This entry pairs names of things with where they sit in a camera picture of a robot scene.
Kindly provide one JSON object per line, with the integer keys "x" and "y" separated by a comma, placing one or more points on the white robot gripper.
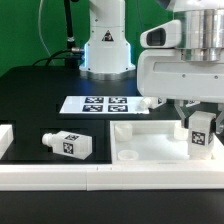
{"x": 162, "y": 73}

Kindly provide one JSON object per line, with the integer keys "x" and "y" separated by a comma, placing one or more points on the white square tabletop part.
{"x": 142, "y": 142}

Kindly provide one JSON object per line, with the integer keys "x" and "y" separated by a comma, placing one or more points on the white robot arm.
{"x": 114, "y": 48}

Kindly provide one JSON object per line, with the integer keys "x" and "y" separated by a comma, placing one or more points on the white U-shaped obstacle fence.
{"x": 114, "y": 176}

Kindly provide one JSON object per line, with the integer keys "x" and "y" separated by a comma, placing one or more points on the white marker tag plate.
{"x": 102, "y": 105}

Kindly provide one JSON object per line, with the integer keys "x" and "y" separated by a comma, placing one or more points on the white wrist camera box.
{"x": 166, "y": 36}

